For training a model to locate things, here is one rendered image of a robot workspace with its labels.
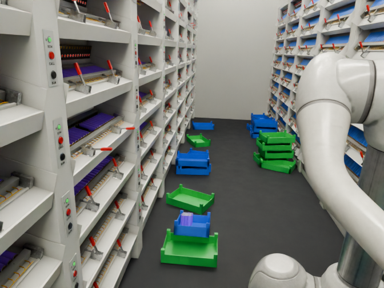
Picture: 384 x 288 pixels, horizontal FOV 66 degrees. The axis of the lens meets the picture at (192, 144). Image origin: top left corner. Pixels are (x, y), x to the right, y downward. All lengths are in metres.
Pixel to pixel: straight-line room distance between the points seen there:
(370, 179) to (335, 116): 0.22
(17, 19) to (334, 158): 0.63
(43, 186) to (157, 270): 1.00
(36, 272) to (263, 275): 0.59
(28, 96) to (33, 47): 0.10
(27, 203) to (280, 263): 0.68
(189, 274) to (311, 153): 1.21
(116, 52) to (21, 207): 0.85
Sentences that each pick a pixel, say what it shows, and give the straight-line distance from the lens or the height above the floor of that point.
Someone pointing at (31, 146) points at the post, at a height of 0.87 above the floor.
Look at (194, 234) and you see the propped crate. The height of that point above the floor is 0.11.
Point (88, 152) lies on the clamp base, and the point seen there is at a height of 0.77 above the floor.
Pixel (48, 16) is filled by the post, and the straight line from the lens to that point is 0.78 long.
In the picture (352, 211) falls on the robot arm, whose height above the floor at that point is 0.88.
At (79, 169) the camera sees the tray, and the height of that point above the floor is 0.75.
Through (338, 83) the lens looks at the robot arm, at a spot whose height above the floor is 1.04.
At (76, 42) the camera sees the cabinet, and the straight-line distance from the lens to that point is 1.35.
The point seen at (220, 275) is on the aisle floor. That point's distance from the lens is 1.66.
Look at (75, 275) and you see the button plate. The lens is 0.98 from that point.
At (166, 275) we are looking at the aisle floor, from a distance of 1.65.
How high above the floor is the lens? 1.09
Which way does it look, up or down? 18 degrees down
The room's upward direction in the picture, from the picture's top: 2 degrees clockwise
